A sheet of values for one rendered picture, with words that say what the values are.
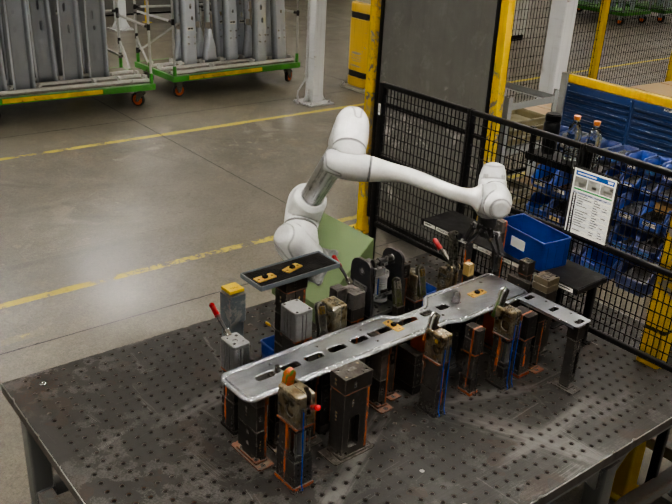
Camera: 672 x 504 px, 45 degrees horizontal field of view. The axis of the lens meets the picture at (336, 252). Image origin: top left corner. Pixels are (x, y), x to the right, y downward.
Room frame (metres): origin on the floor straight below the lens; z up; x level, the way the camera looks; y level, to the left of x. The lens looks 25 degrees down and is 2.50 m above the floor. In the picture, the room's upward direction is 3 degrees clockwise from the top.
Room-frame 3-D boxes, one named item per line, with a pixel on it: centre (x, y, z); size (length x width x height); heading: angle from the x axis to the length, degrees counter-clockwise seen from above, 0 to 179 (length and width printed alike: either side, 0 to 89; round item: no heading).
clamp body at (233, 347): (2.39, 0.33, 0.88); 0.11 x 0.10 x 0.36; 41
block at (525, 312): (2.86, -0.76, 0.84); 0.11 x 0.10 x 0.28; 41
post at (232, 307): (2.58, 0.36, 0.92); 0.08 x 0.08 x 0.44; 41
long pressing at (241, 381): (2.63, -0.22, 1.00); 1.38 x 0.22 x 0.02; 131
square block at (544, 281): (3.03, -0.87, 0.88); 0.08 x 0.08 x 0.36; 41
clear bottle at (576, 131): (3.45, -1.00, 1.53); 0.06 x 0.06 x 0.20
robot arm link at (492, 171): (2.94, -0.58, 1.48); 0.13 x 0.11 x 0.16; 179
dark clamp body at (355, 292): (2.77, -0.08, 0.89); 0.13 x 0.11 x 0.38; 41
